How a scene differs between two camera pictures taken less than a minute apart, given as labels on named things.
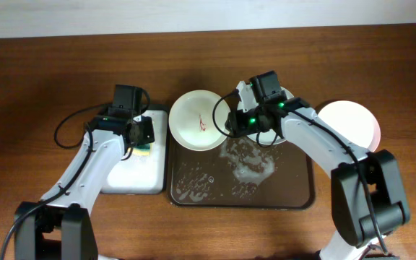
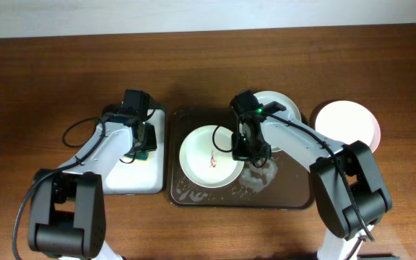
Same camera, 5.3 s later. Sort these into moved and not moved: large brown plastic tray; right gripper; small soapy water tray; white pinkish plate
Moved: right gripper
Not moved: small soapy water tray; white pinkish plate; large brown plastic tray
